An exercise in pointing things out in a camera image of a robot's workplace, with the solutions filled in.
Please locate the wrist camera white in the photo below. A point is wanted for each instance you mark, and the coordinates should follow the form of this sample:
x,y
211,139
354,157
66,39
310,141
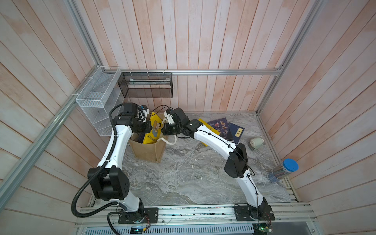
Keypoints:
x,y
168,117
143,112

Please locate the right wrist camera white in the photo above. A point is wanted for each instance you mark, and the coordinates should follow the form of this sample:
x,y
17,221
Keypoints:
x,y
168,117

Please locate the dark portrait book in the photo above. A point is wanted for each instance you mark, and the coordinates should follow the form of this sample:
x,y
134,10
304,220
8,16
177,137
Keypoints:
x,y
222,126

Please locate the aluminium frame bar back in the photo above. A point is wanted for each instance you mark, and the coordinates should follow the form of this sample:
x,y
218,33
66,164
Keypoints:
x,y
231,72

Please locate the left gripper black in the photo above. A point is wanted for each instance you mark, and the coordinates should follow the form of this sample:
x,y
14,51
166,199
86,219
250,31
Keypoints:
x,y
147,129

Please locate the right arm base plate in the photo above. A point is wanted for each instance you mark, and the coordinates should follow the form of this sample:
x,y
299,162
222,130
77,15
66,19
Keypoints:
x,y
246,213

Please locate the brown canvas tote bag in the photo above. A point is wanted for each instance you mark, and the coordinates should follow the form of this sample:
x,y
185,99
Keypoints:
x,y
150,152

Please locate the clear tube blue cap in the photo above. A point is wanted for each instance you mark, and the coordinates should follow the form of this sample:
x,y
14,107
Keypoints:
x,y
282,170

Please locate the black mesh wall basket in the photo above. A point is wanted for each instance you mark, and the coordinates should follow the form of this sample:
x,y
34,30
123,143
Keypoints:
x,y
146,85

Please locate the small blue book far right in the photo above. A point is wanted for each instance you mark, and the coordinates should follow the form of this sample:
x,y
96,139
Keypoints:
x,y
236,132

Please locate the white tape roll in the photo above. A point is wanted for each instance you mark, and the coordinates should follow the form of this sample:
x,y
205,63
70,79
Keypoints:
x,y
256,143

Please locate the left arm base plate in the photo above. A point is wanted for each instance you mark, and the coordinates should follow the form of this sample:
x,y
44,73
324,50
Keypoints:
x,y
149,215

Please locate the white wire mesh shelf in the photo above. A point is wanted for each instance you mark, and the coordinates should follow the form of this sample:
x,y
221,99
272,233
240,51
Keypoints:
x,y
99,95

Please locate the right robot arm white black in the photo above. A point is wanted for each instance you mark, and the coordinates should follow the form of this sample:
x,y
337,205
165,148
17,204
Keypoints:
x,y
236,165

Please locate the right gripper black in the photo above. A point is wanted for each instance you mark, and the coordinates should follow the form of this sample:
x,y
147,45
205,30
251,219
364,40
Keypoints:
x,y
166,132

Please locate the yellow book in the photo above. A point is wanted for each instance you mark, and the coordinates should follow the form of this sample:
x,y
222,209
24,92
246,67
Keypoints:
x,y
153,136
210,127

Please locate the aluminium rail front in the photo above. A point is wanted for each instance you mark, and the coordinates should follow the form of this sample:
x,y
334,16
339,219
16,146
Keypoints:
x,y
210,214

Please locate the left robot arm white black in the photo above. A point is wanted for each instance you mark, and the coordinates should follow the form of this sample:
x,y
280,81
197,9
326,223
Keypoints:
x,y
109,183

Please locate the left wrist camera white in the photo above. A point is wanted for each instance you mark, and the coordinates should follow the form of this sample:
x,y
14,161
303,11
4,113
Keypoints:
x,y
143,112

